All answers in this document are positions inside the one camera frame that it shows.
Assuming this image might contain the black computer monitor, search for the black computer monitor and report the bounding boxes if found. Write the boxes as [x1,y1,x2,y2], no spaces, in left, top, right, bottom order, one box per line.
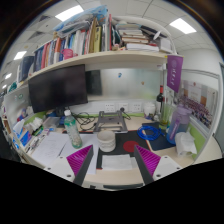
[28,64,88,113]

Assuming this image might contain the tissue pack box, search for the tissue pack box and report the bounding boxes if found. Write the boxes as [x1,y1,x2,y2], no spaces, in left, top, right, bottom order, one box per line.
[13,120,32,147]

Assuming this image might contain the row of upright books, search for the row of upright books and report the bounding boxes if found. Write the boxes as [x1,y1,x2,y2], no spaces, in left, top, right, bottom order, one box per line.
[32,13,114,73]

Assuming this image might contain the group photo poster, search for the group photo poster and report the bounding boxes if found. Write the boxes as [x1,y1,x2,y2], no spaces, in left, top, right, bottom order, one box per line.
[180,80,217,129]

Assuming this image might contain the white wall power sockets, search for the white wall power sockets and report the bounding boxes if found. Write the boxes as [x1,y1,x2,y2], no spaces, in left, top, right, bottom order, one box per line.
[104,102,142,113]

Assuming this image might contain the white paper sheet centre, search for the white paper sheet centre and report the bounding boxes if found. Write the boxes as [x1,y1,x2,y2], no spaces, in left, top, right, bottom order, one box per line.
[102,154,132,170]

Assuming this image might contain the clear plastic water bottle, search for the clear plastic water bottle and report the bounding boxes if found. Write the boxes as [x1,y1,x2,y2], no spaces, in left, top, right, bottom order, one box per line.
[64,110,82,149]

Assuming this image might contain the coiled blue cable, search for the coiled blue cable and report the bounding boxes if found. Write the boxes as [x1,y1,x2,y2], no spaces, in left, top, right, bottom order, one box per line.
[137,124,166,142]

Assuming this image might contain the black power cable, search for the black power cable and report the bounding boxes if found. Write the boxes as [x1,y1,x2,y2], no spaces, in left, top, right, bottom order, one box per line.
[71,111,98,132]

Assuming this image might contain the white paper sheet left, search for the white paper sheet left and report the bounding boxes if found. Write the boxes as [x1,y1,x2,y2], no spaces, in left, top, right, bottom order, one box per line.
[30,131,70,167]

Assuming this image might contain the red round coaster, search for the red round coaster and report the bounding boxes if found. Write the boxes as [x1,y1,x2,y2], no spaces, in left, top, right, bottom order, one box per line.
[123,141,137,153]

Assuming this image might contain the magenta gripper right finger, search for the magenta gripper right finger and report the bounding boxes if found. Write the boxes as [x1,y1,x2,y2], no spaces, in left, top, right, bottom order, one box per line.
[134,145,161,185]

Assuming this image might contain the pink mug on shelf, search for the pink mug on shelf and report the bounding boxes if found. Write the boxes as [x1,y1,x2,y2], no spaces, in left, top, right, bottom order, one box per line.
[61,49,73,60]

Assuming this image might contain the grey metal laptop stand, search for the grey metal laptop stand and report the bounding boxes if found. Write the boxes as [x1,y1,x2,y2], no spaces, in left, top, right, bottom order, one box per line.
[93,111,128,133]

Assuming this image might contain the purple hanging pennant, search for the purple hanging pennant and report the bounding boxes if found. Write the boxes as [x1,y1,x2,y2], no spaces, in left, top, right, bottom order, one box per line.
[167,55,183,92]

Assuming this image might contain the stack of books right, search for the stack of books right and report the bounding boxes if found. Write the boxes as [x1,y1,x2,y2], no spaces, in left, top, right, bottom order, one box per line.
[114,21,172,53]

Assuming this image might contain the black desk mat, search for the black desk mat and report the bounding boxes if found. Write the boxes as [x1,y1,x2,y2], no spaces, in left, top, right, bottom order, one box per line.
[95,129,152,170]

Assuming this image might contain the white paper sheet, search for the white paper sheet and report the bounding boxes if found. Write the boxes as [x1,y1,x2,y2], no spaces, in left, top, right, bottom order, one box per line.
[102,154,132,170]
[30,131,70,167]

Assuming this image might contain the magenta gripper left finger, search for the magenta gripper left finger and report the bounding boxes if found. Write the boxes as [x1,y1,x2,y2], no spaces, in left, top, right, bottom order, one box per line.
[66,145,93,186]

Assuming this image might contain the white wooden shelf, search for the white wooden shelf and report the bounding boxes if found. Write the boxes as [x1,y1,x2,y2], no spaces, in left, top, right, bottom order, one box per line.
[16,49,173,88]

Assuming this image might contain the crumpled white tissue paper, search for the crumpled white tissue paper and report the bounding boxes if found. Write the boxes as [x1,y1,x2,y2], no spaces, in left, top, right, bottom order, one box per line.
[175,132,197,157]

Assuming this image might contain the purple plastic water jug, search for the purple plastic water jug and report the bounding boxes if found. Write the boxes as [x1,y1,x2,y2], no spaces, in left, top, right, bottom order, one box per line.
[166,104,191,144]

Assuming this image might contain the dark wine bottle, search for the dark wine bottle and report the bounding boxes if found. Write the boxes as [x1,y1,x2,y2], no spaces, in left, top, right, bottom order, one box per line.
[156,85,164,114]

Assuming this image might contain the tall clear glass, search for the tall clear glass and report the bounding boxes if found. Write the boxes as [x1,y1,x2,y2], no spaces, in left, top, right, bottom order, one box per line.
[159,103,172,130]

